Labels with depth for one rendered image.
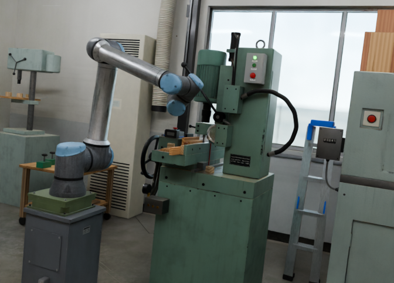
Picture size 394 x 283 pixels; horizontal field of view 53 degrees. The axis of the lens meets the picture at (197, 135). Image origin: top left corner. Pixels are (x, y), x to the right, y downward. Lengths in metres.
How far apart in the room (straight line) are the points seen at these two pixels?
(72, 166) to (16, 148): 2.16
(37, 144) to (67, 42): 1.24
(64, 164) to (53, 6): 3.10
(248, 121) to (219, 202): 0.47
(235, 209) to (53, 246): 0.96
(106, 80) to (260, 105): 0.85
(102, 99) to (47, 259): 0.88
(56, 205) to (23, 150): 2.11
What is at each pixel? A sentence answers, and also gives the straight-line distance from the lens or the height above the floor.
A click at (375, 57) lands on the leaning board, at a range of 3.51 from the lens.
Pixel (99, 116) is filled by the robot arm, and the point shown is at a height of 1.06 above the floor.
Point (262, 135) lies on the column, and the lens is 2.17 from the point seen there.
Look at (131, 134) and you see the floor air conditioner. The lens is 3.86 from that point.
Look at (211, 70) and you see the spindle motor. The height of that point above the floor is 1.39.
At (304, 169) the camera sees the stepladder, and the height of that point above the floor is 0.79.
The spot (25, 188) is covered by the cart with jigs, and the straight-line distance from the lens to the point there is 3.67.
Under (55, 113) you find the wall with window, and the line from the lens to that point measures 4.81.
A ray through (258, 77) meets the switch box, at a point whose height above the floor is 1.35.
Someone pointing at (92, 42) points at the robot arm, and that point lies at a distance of 2.10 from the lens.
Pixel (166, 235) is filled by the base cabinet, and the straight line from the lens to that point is 2.36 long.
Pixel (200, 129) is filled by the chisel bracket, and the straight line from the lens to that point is 2.38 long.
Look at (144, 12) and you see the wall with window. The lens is 4.29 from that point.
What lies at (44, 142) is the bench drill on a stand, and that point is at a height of 0.64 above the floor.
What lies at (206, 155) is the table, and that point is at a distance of 2.36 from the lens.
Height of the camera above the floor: 1.16
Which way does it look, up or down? 4 degrees down
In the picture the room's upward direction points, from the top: 6 degrees clockwise
